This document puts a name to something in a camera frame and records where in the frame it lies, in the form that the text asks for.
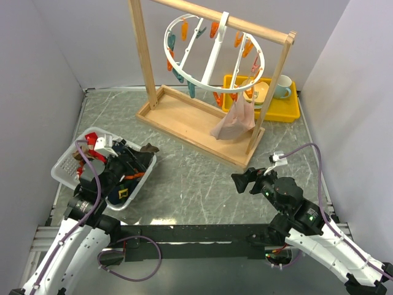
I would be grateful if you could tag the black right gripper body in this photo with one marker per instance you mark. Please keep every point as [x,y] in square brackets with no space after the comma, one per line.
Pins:
[263,182]

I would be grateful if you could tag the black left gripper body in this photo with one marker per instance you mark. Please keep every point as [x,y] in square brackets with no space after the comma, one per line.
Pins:
[118,166]

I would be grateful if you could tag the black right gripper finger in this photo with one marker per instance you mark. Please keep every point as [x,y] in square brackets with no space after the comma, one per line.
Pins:
[244,178]
[241,185]

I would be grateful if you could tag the dark brown sock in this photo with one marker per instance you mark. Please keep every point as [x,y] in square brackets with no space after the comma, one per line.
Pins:
[149,148]

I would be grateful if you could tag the pale pink sock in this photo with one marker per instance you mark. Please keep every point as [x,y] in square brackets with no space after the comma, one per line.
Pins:
[239,120]

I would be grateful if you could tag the white round clip hanger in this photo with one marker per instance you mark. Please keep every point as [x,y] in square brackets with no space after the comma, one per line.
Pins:
[247,43]

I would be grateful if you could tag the navy sock with buckle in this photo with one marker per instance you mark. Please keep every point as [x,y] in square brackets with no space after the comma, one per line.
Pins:
[121,193]

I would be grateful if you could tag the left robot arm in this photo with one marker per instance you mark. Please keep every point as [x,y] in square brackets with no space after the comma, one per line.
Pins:
[85,230]

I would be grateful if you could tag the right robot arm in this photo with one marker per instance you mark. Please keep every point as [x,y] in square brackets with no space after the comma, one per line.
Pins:
[302,224]

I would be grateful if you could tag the orange sock in basket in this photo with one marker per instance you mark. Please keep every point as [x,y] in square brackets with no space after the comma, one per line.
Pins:
[135,176]

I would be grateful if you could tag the red sock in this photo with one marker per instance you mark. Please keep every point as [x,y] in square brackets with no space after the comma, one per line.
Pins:
[82,144]

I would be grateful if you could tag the wooden drying rack stand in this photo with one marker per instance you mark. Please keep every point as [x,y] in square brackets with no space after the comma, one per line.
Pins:
[191,116]

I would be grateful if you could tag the light blue mug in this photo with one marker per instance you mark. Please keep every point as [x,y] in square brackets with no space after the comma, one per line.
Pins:
[282,90]

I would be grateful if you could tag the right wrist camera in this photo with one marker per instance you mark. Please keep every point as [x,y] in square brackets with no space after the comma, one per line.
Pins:
[277,159]

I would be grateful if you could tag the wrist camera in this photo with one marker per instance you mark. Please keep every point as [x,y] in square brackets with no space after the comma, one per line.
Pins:
[277,159]
[100,147]

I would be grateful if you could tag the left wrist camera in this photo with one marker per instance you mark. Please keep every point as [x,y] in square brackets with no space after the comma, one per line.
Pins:
[100,147]

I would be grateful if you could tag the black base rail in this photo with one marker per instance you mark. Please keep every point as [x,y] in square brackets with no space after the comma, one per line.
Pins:
[249,241]

